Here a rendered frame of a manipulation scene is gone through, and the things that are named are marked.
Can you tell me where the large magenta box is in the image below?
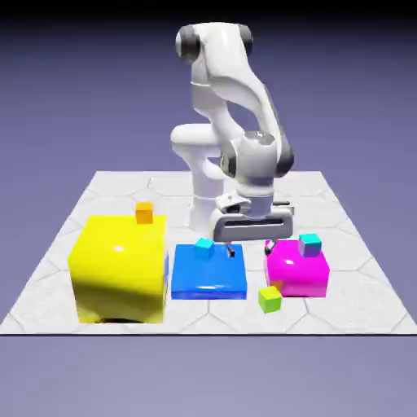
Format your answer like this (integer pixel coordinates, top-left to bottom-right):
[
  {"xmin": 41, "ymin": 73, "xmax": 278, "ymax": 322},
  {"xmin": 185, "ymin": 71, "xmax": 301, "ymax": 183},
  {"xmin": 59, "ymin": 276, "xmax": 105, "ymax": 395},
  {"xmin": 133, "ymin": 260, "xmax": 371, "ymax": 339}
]
[{"xmin": 264, "ymin": 239, "xmax": 331, "ymax": 299}]

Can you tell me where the small green cube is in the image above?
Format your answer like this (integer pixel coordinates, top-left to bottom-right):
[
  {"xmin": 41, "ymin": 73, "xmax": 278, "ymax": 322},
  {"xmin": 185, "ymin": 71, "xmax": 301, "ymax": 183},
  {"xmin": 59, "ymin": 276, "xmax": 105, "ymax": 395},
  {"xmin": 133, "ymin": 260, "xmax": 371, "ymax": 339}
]
[{"xmin": 257, "ymin": 286, "xmax": 283, "ymax": 314}]

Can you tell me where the small orange cube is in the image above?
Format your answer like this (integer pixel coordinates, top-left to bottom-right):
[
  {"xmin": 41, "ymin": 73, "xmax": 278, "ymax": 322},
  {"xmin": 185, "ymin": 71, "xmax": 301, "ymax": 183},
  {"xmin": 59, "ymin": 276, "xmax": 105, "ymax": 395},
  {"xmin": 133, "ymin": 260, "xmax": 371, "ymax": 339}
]
[{"xmin": 135, "ymin": 201, "xmax": 155, "ymax": 226}]

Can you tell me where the large yellow box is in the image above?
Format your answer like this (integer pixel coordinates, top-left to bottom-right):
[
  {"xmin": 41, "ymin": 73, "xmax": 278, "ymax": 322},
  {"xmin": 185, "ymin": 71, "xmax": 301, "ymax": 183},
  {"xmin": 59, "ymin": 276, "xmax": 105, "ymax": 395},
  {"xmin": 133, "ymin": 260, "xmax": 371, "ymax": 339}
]
[{"xmin": 67, "ymin": 213, "xmax": 169, "ymax": 325}]

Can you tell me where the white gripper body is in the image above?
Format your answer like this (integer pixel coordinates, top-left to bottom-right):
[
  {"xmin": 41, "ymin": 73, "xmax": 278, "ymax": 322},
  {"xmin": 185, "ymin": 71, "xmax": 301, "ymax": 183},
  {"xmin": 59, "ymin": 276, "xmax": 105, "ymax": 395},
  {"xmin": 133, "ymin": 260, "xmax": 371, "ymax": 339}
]
[{"xmin": 213, "ymin": 207, "xmax": 295, "ymax": 244}]

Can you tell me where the small cyan cube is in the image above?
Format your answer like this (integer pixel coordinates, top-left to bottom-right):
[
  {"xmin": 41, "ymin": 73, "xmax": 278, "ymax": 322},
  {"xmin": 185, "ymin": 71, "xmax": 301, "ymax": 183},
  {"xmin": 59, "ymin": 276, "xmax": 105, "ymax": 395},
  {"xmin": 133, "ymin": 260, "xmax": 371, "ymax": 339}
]
[{"xmin": 194, "ymin": 237, "xmax": 215, "ymax": 261}]

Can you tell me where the small teal cube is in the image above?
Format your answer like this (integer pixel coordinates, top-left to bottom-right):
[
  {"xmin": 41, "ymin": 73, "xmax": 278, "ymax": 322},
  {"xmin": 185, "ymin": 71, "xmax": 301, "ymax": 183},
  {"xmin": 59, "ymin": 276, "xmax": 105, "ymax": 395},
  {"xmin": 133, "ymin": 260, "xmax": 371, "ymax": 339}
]
[{"xmin": 297, "ymin": 232, "xmax": 323, "ymax": 259}]

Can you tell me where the large blue box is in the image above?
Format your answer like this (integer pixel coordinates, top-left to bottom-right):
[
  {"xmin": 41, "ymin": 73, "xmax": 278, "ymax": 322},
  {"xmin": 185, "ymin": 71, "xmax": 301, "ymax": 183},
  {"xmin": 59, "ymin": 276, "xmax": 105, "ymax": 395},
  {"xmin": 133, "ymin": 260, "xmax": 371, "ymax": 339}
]
[{"xmin": 170, "ymin": 243, "xmax": 248, "ymax": 301}]

